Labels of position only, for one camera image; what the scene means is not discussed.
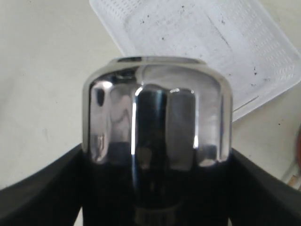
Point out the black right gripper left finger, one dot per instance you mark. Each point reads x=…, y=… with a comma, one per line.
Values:
x=50, y=197

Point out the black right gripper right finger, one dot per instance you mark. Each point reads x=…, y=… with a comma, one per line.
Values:
x=259, y=199

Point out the brown round plate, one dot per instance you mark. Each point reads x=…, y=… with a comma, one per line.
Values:
x=298, y=148

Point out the clear glass cup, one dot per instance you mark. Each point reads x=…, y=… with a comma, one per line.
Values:
x=156, y=143

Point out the white perforated plastic basket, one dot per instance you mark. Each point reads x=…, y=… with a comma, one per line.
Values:
x=237, y=38

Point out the wooden chopstick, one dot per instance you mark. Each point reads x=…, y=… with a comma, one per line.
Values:
x=292, y=176

